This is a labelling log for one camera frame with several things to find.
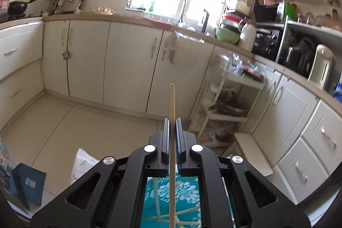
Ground teal plastic bin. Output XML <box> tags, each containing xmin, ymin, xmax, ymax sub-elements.
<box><xmin>140</xmin><ymin>176</ymin><xmax>237</xmax><ymax>228</ymax></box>

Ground black frying pan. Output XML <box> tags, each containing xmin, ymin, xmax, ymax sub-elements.
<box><xmin>7</xmin><ymin>0</ymin><xmax>43</xmax><ymax>16</ymax></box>

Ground white appliance shelf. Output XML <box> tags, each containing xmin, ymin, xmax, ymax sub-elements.
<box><xmin>275</xmin><ymin>16</ymin><xmax>342</xmax><ymax>79</ymax></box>

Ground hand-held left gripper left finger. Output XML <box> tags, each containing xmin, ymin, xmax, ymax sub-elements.
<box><xmin>28</xmin><ymin>118</ymin><xmax>170</xmax><ymax>228</ymax></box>

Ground dark cutting board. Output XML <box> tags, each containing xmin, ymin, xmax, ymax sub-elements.
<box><xmin>64</xmin><ymin>0</ymin><xmax>88</xmax><ymax>13</ymax></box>

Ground black faucet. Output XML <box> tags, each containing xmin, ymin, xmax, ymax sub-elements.
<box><xmin>201</xmin><ymin>9</ymin><xmax>210</xmax><ymax>33</ymax></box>

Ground silver faucet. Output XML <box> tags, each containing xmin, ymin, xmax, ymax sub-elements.
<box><xmin>178</xmin><ymin>0</ymin><xmax>187</xmax><ymax>28</ymax></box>

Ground black storage box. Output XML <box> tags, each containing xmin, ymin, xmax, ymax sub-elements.
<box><xmin>252</xmin><ymin>0</ymin><xmax>284</xmax><ymax>23</ymax></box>

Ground white kitchen base cabinets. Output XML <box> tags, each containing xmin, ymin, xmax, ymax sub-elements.
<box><xmin>0</xmin><ymin>17</ymin><xmax>342</xmax><ymax>204</ymax></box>

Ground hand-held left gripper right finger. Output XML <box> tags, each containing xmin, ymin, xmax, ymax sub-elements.
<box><xmin>175</xmin><ymin>118</ymin><xmax>312</xmax><ymax>228</ymax></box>

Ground single bamboo chopstick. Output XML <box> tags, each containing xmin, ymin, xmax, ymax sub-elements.
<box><xmin>168</xmin><ymin>84</ymin><xmax>177</xmax><ymax>228</ymax></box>

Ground dark blue box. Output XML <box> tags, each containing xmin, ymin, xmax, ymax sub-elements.
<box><xmin>8</xmin><ymin>162</ymin><xmax>46</xmax><ymax>206</ymax></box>

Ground green bowl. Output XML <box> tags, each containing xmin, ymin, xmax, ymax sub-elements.
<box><xmin>216</xmin><ymin>27</ymin><xmax>241</xmax><ymax>45</ymax></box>

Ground white electric water boiler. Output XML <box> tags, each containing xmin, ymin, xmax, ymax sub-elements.
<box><xmin>307</xmin><ymin>44</ymin><xmax>336</xmax><ymax>90</ymax></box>

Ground beige step stool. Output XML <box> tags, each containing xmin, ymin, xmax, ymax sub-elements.
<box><xmin>234</xmin><ymin>133</ymin><xmax>274</xmax><ymax>176</ymax></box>

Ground white trolley cart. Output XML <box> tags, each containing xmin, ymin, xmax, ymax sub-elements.
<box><xmin>191</xmin><ymin>53</ymin><xmax>266</xmax><ymax>148</ymax></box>

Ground stack of dishes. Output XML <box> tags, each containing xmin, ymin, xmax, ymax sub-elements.
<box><xmin>220</xmin><ymin>0</ymin><xmax>254</xmax><ymax>31</ymax></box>

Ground plate of garlic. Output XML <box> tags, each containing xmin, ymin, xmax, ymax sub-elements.
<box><xmin>91</xmin><ymin>6</ymin><xmax>115</xmax><ymax>15</ymax></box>

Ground white thermos jug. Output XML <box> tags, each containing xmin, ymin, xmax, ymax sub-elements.
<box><xmin>239</xmin><ymin>20</ymin><xmax>257</xmax><ymax>51</ymax></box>

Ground group of wooden chopsticks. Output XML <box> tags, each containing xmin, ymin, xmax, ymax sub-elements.
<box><xmin>147</xmin><ymin>177</ymin><xmax>203</xmax><ymax>228</ymax></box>

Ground black toaster oven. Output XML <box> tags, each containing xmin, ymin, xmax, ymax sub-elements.
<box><xmin>251</xmin><ymin>25</ymin><xmax>284</xmax><ymax>61</ymax></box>

